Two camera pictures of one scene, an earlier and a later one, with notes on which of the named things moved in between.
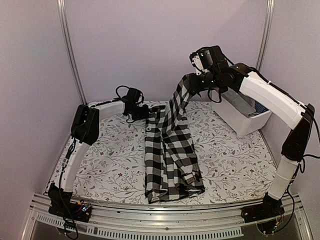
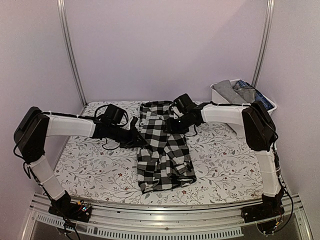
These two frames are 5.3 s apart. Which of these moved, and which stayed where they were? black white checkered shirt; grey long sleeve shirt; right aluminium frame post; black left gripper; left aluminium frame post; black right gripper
Moved: black right gripper; black white checkered shirt; black left gripper
Stayed: left aluminium frame post; grey long sleeve shirt; right aluminium frame post
